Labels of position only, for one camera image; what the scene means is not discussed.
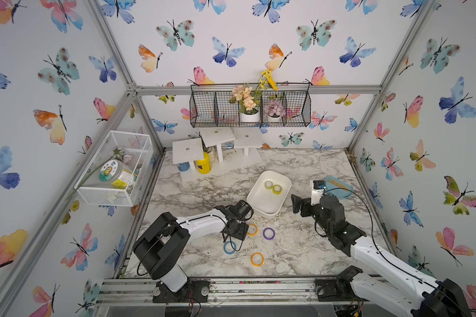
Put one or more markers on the white stool middle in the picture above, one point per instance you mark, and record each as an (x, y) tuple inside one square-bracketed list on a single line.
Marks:
[(217, 137)]

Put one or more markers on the blue tape roll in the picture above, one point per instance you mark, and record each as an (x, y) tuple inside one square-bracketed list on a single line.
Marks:
[(230, 248)]

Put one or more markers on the clear acrylic wall box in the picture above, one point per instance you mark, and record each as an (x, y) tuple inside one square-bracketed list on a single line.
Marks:
[(133, 149)]

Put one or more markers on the white storage box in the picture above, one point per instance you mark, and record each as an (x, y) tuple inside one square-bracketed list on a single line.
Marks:
[(264, 202)]

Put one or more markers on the teal brush dish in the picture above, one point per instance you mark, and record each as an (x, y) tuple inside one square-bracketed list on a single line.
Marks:
[(338, 188)]

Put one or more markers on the round tin in box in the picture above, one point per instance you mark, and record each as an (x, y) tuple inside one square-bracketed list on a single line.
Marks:
[(113, 171)]

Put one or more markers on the yellow artificial flower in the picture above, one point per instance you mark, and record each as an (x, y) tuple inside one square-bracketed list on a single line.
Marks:
[(266, 81)]

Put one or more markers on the yellow bottle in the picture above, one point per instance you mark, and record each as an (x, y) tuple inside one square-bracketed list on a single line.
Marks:
[(203, 166)]

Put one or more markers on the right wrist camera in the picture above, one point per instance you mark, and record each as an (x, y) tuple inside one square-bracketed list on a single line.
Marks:
[(318, 190)]

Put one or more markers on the white stool right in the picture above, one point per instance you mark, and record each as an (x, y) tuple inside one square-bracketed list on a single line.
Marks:
[(247, 139)]

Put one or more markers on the black wire wall basket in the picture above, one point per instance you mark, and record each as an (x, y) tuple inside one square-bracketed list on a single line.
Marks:
[(209, 107)]

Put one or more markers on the orange tape roll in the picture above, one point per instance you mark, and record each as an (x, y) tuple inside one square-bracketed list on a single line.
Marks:
[(257, 259), (252, 230)]

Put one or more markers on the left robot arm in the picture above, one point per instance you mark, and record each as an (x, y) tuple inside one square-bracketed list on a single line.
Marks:
[(161, 245)]

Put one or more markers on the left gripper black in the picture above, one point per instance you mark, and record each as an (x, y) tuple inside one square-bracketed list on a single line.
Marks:
[(242, 232)]

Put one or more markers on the purple tape roll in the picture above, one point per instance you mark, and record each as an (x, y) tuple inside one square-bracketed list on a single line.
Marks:
[(269, 233)]

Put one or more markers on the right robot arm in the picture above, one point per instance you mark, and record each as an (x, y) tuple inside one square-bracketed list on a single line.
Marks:
[(406, 291)]

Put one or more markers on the white stool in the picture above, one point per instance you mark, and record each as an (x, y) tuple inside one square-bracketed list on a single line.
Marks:
[(189, 150), (217, 137), (247, 139)]

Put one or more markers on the white stool left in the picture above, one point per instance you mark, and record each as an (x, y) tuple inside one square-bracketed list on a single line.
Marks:
[(189, 150)]

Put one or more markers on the blue cup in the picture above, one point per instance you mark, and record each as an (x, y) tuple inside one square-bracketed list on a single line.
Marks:
[(183, 167)]

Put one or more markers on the white pot peach flowers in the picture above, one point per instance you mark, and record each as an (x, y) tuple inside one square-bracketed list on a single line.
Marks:
[(249, 104)]

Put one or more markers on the pale green tape roll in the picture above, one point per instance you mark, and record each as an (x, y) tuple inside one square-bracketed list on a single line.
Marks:
[(268, 185)]

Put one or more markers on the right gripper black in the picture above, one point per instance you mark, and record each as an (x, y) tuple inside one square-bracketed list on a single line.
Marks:
[(297, 205)]

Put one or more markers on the white pot purple flowers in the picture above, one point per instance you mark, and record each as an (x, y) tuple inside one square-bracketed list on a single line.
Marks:
[(276, 112)]

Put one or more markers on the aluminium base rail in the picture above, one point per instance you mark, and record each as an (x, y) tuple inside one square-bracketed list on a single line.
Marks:
[(233, 291)]

